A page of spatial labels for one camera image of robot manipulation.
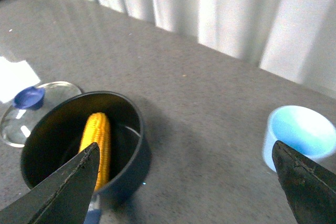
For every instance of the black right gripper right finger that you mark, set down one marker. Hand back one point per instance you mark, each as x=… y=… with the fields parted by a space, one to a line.
x=309 y=187

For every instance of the white curtain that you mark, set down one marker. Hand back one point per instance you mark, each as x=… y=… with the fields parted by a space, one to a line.
x=294 y=39

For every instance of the dark blue saucepan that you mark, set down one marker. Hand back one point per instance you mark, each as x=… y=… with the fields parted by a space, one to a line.
x=55 y=140

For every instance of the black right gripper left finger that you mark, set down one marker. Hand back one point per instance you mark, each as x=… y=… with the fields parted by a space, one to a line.
x=63 y=197

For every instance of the light blue cup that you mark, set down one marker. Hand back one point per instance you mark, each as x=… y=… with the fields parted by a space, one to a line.
x=303 y=129

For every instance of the yellow corn cob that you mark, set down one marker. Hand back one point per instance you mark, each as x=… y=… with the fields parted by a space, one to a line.
x=98 y=130

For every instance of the glass lid blue knob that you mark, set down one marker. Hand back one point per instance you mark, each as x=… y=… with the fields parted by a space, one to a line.
x=29 y=106

